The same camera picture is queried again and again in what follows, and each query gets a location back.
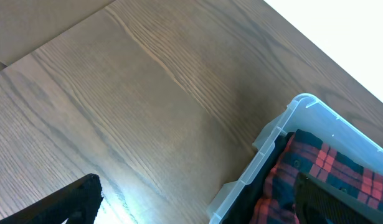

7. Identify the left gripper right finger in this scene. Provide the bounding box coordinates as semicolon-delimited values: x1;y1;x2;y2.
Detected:
294;172;383;224

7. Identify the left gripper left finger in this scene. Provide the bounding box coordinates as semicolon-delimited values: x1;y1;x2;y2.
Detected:
0;174;103;224

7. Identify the red navy plaid shirt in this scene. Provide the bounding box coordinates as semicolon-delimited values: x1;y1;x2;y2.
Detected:
250;129;383;223

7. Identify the clear plastic storage container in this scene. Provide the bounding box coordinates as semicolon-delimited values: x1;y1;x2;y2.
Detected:
207;93;383;224

